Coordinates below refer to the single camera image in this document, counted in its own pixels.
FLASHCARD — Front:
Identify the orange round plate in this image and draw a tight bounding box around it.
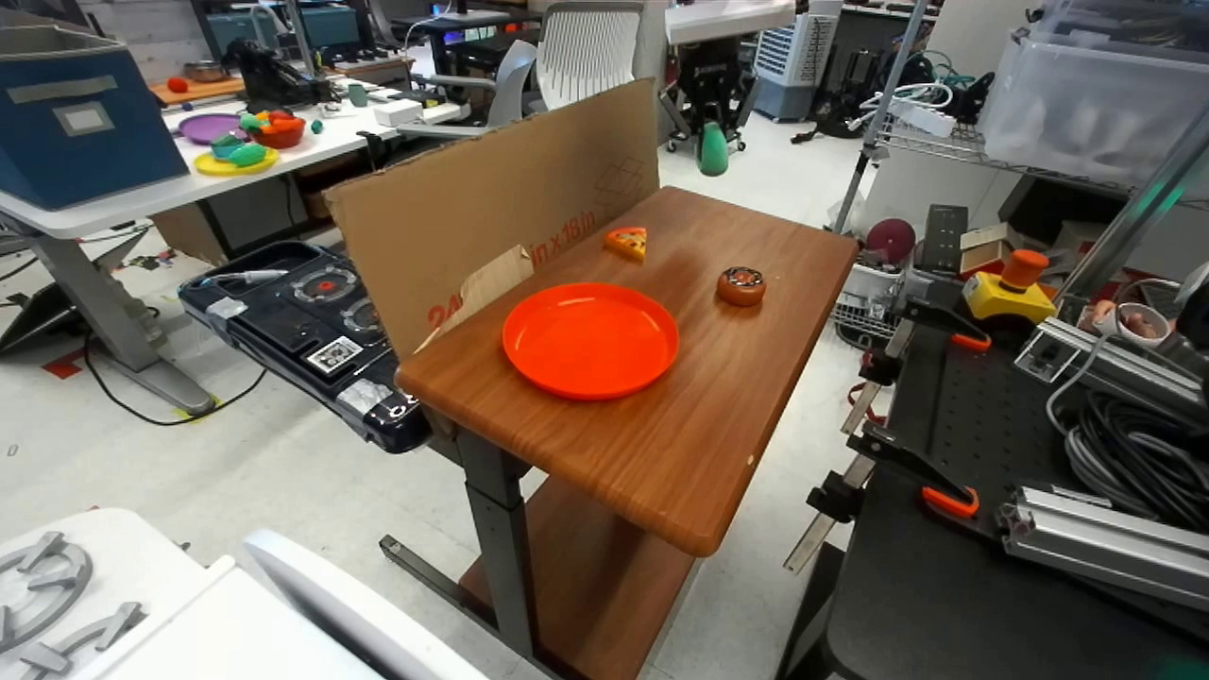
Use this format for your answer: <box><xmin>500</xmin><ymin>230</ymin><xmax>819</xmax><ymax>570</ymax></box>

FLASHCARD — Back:
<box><xmin>500</xmin><ymin>278</ymin><xmax>685</xmax><ymax>403</ymax></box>

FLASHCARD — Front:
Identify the toy pizza slice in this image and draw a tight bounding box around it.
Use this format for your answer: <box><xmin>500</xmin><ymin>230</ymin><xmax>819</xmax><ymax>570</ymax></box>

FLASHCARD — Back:
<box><xmin>602</xmin><ymin>222</ymin><xmax>655</xmax><ymax>263</ymax></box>

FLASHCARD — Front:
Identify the small brown round toy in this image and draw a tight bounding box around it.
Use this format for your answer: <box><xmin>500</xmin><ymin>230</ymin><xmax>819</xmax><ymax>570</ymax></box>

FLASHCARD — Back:
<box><xmin>714</xmin><ymin>263</ymin><xmax>772</xmax><ymax>311</ymax></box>

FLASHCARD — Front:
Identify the red toy bowl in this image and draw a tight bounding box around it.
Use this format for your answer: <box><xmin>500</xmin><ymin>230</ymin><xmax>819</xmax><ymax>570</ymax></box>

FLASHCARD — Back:
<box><xmin>256</xmin><ymin>107</ymin><xmax>309</xmax><ymax>150</ymax></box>

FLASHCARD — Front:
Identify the yellow toy plate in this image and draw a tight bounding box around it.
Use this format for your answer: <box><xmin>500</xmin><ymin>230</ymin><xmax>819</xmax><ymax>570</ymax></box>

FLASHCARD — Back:
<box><xmin>192</xmin><ymin>144</ymin><xmax>285</xmax><ymax>183</ymax></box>

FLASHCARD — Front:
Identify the purple toy plate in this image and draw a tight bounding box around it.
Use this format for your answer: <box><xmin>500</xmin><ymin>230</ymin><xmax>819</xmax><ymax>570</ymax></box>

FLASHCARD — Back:
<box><xmin>174</xmin><ymin>108</ymin><xmax>251</xmax><ymax>146</ymax></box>

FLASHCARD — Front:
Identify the wooden table with metal legs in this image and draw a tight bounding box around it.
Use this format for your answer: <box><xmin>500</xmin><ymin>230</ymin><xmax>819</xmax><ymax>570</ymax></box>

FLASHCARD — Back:
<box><xmin>392</xmin><ymin>185</ymin><xmax>863</xmax><ymax>680</ymax></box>

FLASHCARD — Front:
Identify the brown cardboard panel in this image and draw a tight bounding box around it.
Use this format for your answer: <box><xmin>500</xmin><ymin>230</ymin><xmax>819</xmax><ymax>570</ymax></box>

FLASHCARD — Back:
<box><xmin>321</xmin><ymin>76</ymin><xmax>664</xmax><ymax>358</ymax></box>

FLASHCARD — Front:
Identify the green bottle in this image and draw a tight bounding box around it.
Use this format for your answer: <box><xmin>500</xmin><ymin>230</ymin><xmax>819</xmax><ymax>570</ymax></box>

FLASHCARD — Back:
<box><xmin>697</xmin><ymin>116</ymin><xmax>733</xmax><ymax>178</ymax></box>

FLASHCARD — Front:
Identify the grey office chair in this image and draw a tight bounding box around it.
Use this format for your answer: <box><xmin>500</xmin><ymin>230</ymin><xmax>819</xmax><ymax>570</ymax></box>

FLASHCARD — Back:
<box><xmin>484</xmin><ymin>0</ymin><xmax>671</xmax><ymax>137</ymax></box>

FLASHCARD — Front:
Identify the maroon round object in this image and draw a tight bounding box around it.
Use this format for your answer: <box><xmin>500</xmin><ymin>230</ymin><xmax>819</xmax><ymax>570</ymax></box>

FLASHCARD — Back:
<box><xmin>863</xmin><ymin>214</ymin><xmax>921</xmax><ymax>267</ymax></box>

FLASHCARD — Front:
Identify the black flat platform with labels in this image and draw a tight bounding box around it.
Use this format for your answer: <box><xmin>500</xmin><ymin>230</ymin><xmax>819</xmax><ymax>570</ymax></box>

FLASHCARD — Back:
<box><xmin>179</xmin><ymin>237</ymin><xmax>435</xmax><ymax>456</ymax></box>

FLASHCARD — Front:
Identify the black keypad remote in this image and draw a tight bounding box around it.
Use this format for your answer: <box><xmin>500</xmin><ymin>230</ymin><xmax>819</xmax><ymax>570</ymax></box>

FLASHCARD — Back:
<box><xmin>921</xmin><ymin>199</ymin><xmax>971</xmax><ymax>277</ymax></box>

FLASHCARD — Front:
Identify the yellow emergency stop button box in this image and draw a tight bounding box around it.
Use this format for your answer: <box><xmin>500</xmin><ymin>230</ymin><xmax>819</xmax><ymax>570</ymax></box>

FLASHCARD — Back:
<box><xmin>959</xmin><ymin>244</ymin><xmax>1059</xmax><ymax>330</ymax></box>

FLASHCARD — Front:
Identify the black perforated robot table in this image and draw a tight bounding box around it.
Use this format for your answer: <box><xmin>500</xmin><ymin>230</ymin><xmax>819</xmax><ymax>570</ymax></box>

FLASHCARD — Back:
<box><xmin>772</xmin><ymin>312</ymin><xmax>1209</xmax><ymax>680</ymax></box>

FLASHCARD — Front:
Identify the white machine cabinet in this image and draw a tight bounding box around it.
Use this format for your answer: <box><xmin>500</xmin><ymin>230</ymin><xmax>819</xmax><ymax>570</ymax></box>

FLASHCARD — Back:
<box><xmin>0</xmin><ymin>505</ymin><xmax>508</xmax><ymax>680</ymax></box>

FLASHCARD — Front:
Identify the white desk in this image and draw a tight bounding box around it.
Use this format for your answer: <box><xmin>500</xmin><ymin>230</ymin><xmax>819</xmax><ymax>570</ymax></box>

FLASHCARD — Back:
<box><xmin>0</xmin><ymin>89</ymin><xmax>430</xmax><ymax>419</ymax></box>

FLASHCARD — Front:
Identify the clear plastic storage bin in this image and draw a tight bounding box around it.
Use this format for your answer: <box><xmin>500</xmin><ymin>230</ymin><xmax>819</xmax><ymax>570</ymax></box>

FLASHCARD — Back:
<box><xmin>977</xmin><ymin>0</ymin><xmax>1209</xmax><ymax>193</ymax></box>

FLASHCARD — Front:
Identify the blue bin with label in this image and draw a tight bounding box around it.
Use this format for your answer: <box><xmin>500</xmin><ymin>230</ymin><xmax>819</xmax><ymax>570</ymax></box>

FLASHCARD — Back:
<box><xmin>0</xmin><ymin>26</ymin><xmax>192</xmax><ymax>212</ymax></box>

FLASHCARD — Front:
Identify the black clamp with orange handle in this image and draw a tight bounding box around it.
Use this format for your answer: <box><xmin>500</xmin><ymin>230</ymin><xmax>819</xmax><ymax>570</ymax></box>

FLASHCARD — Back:
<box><xmin>853</xmin><ymin>428</ymin><xmax>985</xmax><ymax>525</ymax></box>
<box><xmin>879</xmin><ymin>295</ymin><xmax>999</xmax><ymax>358</ymax></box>

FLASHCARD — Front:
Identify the aluminium extrusion rail with bracket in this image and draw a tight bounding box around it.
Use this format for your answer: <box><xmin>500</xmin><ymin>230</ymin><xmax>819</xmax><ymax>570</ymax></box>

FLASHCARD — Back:
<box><xmin>1013</xmin><ymin>312</ymin><xmax>1209</xmax><ymax>428</ymax></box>

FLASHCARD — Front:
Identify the black coiled cable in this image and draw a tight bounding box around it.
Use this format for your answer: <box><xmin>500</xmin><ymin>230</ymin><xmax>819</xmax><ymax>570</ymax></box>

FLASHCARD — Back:
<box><xmin>1063</xmin><ymin>390</ymin><xmax>1209</xmax><ymax>531</ymax></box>

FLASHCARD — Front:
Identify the long aluminium extrusion rail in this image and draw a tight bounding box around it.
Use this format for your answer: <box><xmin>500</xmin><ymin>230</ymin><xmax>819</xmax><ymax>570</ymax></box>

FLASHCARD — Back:
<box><xmin>999</xmin><ymin>482</ymin><xmax>1209</xmax><ymax>615</ymax></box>

